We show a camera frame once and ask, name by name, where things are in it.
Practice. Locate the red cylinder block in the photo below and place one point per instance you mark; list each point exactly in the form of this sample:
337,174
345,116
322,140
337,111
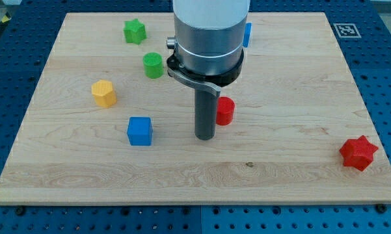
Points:
225,111

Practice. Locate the blue block behind arm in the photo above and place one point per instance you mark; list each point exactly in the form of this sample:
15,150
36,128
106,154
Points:
247,34

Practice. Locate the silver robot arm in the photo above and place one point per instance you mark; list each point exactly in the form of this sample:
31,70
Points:
208,43

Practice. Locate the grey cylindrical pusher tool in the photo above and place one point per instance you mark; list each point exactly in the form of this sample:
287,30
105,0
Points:
205,114

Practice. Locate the blue cube block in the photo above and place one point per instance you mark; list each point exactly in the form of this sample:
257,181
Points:
140,131

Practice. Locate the green cylinder block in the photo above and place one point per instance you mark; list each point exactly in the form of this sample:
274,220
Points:
153,65

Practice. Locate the wooden board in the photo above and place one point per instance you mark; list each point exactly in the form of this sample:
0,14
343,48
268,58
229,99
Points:
296,104

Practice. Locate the yellow hexagon block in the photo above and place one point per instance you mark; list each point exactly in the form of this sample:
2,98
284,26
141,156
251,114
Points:
104,93

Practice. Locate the green star block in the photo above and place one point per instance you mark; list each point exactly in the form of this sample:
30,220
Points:
134,31

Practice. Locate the red star block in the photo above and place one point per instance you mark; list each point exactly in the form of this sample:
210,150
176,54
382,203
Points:
358,153

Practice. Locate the fiducial marker tag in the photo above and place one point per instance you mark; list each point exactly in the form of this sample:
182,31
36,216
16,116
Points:
346,30

